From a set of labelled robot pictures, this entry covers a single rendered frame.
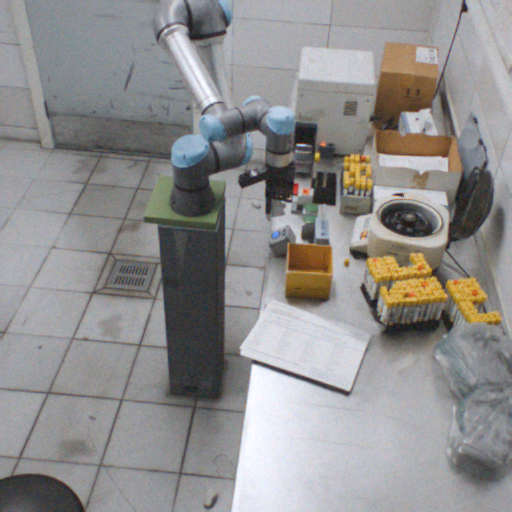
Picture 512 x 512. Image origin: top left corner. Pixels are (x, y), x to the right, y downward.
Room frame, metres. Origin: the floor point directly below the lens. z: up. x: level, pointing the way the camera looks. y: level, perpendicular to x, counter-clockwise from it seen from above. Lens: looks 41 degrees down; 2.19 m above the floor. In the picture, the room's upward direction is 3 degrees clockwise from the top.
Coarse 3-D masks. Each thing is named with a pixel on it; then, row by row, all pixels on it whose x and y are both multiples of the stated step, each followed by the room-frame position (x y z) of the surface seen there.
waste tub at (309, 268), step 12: (288, 252) 1.49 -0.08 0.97; (300, 252) 1.53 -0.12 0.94; (312, 252) 1.53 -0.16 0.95; (324, 252) 1.53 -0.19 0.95; (288, 264) 1.53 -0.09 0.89; (300, 264) 1.53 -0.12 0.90; (312, 264) 1.53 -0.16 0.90; (324, 264) 1.53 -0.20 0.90; (288, 276) 1.40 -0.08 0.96; (300, 276) 1.40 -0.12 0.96; (312, 276) 1.40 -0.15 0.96; (324, 276) 1.40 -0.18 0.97; (288, 288) 1.40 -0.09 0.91; (300, 288) 1.40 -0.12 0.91; (312, 288) 1.40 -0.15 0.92; (324, 288) 1.40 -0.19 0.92
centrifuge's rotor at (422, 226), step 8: (392, 216) 1.69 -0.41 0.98; (400, 216) 1.70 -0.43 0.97; (408, 216) 1.66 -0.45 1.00; (416, 216) 1.70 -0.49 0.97; (424, 216) 1.69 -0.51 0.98; (384, 224) 1.66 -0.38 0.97; (392, 224) 1.64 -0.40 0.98; (400, 224) 1.65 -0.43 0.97; (408, 224) 1.64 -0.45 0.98; (416, 224) 1.66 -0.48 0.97; (424, 224) 1.65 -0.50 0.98; (400, 232) 1.61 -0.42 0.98; (408, 232) 1.61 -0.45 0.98; (416, 232) 1.61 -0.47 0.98; (424, 232) 1.62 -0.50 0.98; (432, 232) 1.64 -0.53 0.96
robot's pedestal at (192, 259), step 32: (224, 224) 1.87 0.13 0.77; (160, 256) 1.72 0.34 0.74; (192, 256) 1.71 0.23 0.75; (224, 256) 1.88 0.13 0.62; (192, 288) 1.71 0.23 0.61; (224, 288) 1.88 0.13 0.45; (192, 320) 1.71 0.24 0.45; (224, 320) 1.89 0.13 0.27; (192, 352) 1.71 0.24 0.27; (192, 384) 1.71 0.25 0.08
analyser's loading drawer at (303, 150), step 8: (296, 144) 2.21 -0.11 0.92; (304, 144) 2.21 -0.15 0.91; (312, 144) 2.22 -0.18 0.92; (296, 152) 2.11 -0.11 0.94; (304, 152) 2.11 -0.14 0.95; (312, 152) 2.16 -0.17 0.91; (296, 160) 2.10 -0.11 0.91; (304, 160) 2.10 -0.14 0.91; (296, 168) 2.05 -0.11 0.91; (304, 168) 2.05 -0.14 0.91
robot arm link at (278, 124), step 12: (276, 108) 1.63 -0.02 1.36; (288, 108) 1.64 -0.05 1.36; (264, 120) 1.63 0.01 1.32; (276, 120) 1.58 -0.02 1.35; (288, 120) 1.59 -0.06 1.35; (264, 132) 1.61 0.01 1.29; (276, 132) 1.58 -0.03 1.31; (288, 132) 1.58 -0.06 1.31; (276, 144) 1.58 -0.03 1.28; (288, 144) 1.59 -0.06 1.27
